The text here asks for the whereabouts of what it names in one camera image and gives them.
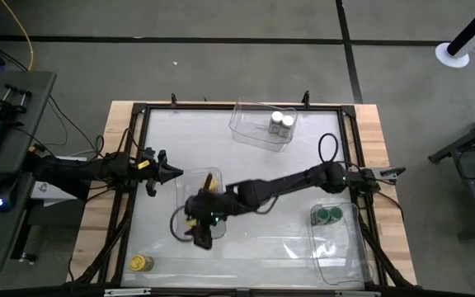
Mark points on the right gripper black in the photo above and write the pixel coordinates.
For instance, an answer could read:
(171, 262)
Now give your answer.
(206, 208)

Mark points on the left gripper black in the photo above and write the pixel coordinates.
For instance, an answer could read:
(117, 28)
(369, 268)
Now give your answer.
(151, 173)

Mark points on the clear plastic bin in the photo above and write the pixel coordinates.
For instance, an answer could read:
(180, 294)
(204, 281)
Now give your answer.
(182, 181)
(250, 128)
(340, 255)

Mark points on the green-label glass spice jar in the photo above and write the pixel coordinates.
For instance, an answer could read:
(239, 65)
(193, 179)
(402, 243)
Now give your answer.
(336, 213)
(322, 214)

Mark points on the white-label glass spice jar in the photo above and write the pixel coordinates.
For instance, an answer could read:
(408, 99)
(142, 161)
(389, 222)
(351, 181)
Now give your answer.
(287, 121)
(276, 117)

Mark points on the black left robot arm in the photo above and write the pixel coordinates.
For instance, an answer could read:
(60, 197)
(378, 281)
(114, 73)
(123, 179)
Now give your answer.
(76, 173)

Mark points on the white box with logo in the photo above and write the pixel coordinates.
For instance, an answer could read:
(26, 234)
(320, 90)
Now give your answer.
(52, 194)

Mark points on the black computer mouse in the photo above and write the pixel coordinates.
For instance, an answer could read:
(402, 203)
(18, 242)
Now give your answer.
(6, 194)

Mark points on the black clamp holder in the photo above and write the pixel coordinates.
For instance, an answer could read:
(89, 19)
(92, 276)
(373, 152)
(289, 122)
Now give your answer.
(12, 108)

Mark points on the white-based stand with pole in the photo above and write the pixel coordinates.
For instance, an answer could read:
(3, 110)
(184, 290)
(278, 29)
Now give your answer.
(443, 55)

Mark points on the black frame clamp knob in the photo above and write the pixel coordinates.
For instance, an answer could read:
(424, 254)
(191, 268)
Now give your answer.
(305, 98)
(173, 100)

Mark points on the grey metal bracket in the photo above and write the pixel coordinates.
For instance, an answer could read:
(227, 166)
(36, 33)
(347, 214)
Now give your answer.
(126, 292)
(357, 294)

